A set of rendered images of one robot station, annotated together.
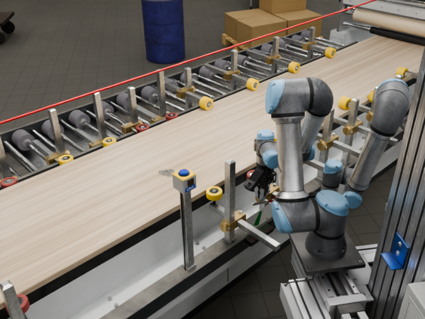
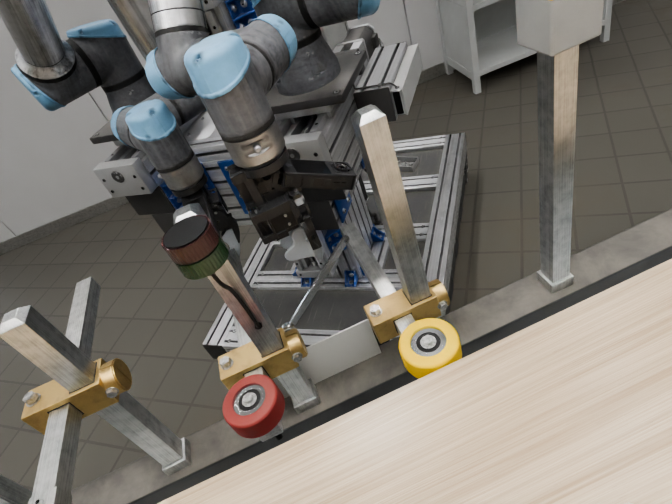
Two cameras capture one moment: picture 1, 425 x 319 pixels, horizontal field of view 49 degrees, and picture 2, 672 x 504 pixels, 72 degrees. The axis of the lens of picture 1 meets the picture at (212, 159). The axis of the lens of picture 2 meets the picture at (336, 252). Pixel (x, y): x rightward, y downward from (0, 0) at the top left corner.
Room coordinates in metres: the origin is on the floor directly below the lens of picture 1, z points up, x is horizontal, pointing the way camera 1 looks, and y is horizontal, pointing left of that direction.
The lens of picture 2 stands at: (2.17, 0.18, 1.41)
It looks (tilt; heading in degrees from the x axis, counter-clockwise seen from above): 40 degrees down; 219
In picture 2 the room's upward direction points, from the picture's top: 22 degrees counter-clockwise
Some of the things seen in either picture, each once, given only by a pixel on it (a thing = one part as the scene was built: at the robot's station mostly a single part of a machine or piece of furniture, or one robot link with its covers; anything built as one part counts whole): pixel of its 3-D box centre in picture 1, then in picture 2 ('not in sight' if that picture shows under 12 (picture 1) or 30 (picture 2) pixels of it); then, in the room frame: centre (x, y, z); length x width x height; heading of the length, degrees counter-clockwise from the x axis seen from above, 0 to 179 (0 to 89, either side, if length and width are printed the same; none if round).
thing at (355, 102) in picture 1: (349, 135); not in sight; (2.38, -0.81, 0.90); 0.04 x 0.04 x 0.48; 43
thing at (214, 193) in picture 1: (214, 199); (434, 363); (1.84, -0.01, 0.85); 0.08 x 0.08 x 0.11
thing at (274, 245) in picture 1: (242, 225); (387, 295); (1.70, -0.14, 0.81); 0.44 x 0.03 x 0.04; 43
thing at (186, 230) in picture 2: not in sight; (227, 292); (1.91, -0.23, 1.04); 0.06 x 0.06 x 0.22; 43
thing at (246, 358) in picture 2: (267, 193); (264, 360); (1.89, -0.28, 0.85); 0.14 x 0.06 x 0.05; 133
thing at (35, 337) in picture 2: not in sight; (123, 411); (2.05, -0.45, 0.87); 0.04 x 0.04 x 0.48; 43
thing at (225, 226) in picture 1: (233, 221); (407, 308); (1.72, -0.09, 0.81); 0.14 x 0.06 x 0.05; 133
